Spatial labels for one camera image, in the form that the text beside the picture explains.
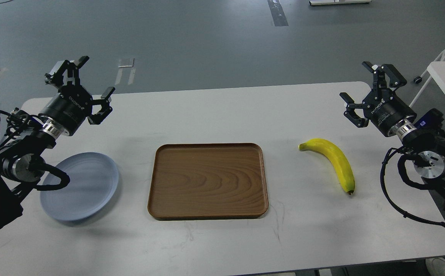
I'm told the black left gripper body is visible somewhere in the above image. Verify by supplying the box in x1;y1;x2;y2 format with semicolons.
38;85;92;136

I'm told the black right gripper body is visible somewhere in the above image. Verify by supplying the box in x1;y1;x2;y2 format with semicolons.
363;89;417;137

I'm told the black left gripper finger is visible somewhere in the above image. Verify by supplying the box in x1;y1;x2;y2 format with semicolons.
44;56;89;92
88;86;115;125

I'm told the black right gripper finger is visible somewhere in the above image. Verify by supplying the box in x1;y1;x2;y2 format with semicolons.
340;92;369;128
362;61;407;94

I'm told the yellow banana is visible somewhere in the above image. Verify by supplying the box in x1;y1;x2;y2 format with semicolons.
298;138;356;195

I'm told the light blue plate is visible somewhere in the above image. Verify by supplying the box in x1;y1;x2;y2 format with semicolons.
40;152;119;223

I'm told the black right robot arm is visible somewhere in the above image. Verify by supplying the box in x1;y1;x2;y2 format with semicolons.
340;61;445;227

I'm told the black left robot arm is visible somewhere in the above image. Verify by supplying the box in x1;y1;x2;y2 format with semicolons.
0;56;115;229

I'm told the brown wooden tray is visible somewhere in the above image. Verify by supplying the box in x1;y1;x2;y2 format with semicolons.
147;143;269;220

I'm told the white shoe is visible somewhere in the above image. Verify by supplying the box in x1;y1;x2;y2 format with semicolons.
425;257;445;276

